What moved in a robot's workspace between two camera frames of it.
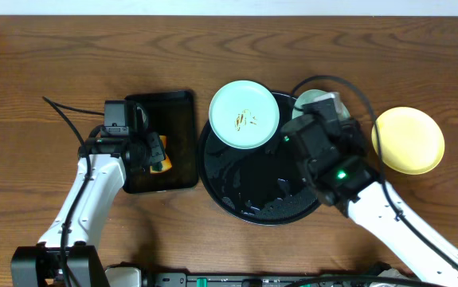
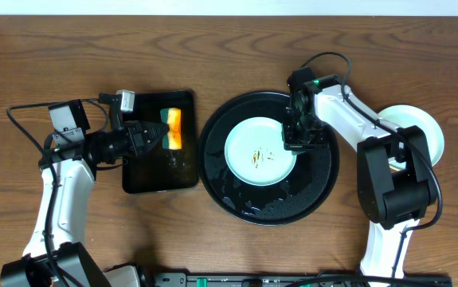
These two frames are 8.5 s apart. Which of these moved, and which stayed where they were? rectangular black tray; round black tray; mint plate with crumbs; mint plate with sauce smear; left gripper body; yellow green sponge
Moved: mint plate with crumbs; yellow green sponge; mint plate with sauce smear; left gripper body
Stayed: round black tray; rectangular black tray
